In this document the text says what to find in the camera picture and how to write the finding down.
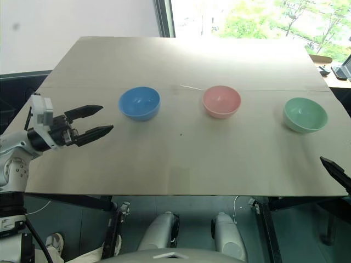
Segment green bowl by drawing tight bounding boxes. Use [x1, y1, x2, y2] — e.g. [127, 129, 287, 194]
[282, 97, 329, 134]

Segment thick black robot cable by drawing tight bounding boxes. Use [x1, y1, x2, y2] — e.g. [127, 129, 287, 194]
[24, 215, 55, 263]

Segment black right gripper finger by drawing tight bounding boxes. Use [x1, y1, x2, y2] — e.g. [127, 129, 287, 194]
[320, 156, 351, 190]

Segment black table brace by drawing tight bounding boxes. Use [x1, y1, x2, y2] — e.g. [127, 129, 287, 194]
[268, 196, 351, 212]
[24, 192, 114, 212]

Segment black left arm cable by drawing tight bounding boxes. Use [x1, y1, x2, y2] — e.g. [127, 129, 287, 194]
[24, 105, 33, 132]

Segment silver robot leg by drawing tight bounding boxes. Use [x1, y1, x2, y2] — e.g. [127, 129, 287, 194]
[210, 211, 248, 262]
[136, 211, 181, 251]

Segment grey robot torso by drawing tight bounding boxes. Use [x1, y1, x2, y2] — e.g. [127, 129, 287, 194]
[94, 247, 244, 263]

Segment beige trouser leg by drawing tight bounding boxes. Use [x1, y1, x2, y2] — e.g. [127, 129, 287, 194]
[56, 246, 105, 263]

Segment white cable on floor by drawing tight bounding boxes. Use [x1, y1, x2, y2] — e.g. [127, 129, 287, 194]
[26, 199, 52, 215]
[232, 195, 244, 223]

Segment blue bowl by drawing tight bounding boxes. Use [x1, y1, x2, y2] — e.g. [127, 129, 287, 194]
[118, 86, 161, 122]

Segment dark laptop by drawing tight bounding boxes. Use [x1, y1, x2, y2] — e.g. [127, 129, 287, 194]
[330, 53, 351, 82]

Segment white sneaker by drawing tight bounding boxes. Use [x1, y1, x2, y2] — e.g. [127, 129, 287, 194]
[44, 232, 65, 257]

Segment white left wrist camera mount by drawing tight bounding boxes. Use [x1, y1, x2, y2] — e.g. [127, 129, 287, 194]
[29, 93, 59, 151]

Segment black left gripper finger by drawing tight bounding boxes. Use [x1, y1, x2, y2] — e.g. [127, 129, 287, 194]
[73, 125, 114, 148]
[64, 104, 104, 122]

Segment silver right robot leg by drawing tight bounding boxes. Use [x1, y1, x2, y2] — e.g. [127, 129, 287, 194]
[210, 211, 248, 262]

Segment red bowl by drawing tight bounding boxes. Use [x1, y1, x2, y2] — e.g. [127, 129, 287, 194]
[202, 85, 242, 119]

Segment dark cabinet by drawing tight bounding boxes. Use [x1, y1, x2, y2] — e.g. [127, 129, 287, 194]
[0, 69, 53, 135]

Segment dark window frame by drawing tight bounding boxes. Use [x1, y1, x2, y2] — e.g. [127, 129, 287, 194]
[152, 0, 177, 38]

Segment wooden desk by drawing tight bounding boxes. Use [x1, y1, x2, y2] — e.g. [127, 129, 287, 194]
[309, 54, 351, 89]

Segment black table leg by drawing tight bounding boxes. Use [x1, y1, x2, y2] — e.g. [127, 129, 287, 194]
[247, 197, 284, 263]
[101, 201, 131, 260]

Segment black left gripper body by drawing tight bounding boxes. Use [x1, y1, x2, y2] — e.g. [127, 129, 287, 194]
[48, 114, 81, 148]

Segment silver left robot leg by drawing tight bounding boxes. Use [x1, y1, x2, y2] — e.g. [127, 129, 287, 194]
[136, 211, 181, 251]

